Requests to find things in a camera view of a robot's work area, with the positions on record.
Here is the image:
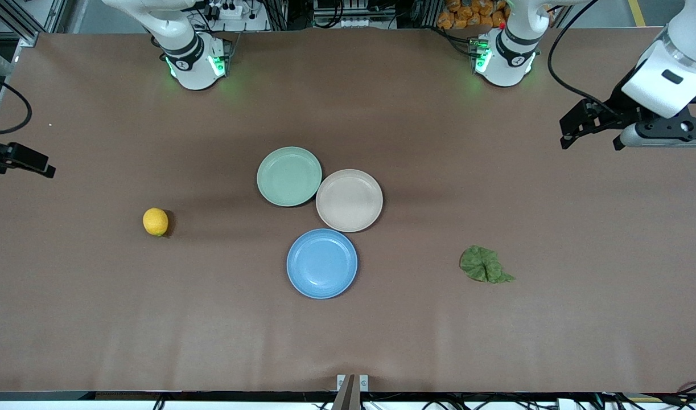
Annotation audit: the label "yellow lemon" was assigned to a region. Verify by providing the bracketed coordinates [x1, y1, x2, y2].
[142, 207, 170, 237]

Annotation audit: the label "green lettuce leaf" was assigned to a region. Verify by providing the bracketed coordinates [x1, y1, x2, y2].
[459, 245, 516, 284]

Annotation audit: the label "orange snack bags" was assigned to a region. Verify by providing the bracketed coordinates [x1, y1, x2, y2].
[437, 0, 509, 30]

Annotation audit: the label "beige plate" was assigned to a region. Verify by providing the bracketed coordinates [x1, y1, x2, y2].
[315, 169, 384, 233]

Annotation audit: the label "mint green plate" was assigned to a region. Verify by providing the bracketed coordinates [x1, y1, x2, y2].
[257, 146, 323, 207]

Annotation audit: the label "white power strip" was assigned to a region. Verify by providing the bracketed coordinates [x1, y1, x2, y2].
[207, 0, 245, 20]

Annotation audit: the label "blue plate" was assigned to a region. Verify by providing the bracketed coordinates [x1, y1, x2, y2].
[286, 228, 359, 300]

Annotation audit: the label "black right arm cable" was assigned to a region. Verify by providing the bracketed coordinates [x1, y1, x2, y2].
[0, 74, 33, 136]

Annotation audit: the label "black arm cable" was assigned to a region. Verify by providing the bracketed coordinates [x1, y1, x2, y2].
[0, 74, 33, 136]
[547, 0, 617, 113]

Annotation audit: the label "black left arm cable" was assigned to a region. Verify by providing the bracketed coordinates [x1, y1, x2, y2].
[547, 0, 617, 113]

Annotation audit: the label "aluminium frame profile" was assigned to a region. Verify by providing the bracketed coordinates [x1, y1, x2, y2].
[0, 0, 69, 47]

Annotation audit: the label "grey metal table bracket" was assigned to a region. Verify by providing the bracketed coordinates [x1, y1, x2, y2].
[332, 374, 370, 410]

